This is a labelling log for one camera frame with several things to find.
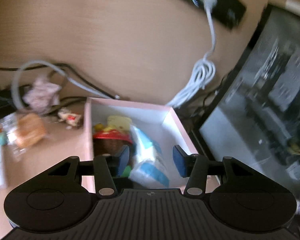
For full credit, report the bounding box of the red brown round toy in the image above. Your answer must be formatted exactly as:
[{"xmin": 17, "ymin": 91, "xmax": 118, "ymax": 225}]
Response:
[{"xmin": 93, "ymin": 129, "xmax": 133, "ymax": 156}]

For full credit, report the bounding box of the white coiled charger cable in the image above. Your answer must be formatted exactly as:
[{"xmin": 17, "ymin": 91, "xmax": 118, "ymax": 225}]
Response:
[{"xmin": 164, "ymin": 4, "xmax": 218, "ymax": 108}]

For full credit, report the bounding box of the grey looped cable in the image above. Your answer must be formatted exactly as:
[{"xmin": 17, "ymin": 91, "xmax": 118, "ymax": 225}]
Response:
[{"xmin": 11, "ymin": 60, "xmax": 121, "ymax": 111}]

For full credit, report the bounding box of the white pink wrapper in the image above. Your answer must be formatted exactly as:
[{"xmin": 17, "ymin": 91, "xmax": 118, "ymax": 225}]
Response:
[{"xmin": 23, "ymin": 76, "xmax": 62, "ymax": 114}]

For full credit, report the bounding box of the glass-sided computer case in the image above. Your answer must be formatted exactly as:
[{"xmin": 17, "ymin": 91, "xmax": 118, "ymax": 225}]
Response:
[{"xmin": 190, "ymin": 4, "xmax": 300, "ymax": 200}]

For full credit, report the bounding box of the small white red candy wrapper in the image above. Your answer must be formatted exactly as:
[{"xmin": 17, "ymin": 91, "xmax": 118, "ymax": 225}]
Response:
[{"xmin": 57, "ymin": 107, "xmax": 83, "ymax": 128}]

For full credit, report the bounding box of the pink cardboard box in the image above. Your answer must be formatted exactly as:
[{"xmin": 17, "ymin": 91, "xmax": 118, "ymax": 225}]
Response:
[{"xmin": 83, "ymin": 96, "xmax": 221, "ymax": 194}]

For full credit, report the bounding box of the yellow bear toy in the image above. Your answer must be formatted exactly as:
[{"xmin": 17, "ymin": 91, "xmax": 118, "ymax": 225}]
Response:
[{"xmin": 107, "ymin": 115, "xmax": 132, "ymax": 132}]

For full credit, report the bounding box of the orange snack packet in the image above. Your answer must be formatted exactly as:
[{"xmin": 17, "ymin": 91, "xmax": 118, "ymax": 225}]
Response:
[{"xmin": 14, "ymin": 113, "xmax": 47, "ymax": 148}]

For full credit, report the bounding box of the blue white tissue pack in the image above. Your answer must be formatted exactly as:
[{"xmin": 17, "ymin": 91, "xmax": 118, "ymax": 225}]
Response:
[{"xmin": 129, "ymin": 125, "xmax": 170, "ymax": 189}]

